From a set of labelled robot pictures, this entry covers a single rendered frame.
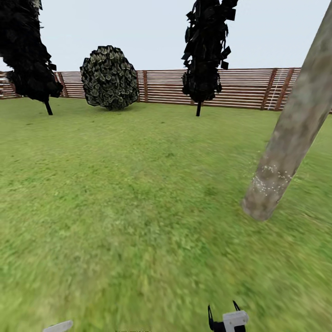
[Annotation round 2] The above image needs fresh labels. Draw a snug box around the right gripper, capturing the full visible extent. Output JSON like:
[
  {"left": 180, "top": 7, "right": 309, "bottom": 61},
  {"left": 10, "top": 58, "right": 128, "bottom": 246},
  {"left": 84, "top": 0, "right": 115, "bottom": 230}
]
[{"left": 209, "top": 317, "right": 246, "bottom": 332}]

